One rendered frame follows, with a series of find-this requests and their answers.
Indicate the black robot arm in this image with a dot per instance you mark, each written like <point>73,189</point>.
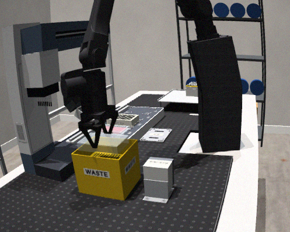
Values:
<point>93,52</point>

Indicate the white well plate with pink wells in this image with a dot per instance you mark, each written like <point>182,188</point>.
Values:
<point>118,129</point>

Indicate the yellow waste bin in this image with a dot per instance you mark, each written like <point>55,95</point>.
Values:
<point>109,178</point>

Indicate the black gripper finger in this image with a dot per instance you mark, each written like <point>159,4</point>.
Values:
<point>97,128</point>
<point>113,121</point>

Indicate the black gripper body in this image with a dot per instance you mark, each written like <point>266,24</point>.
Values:
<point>100,109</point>

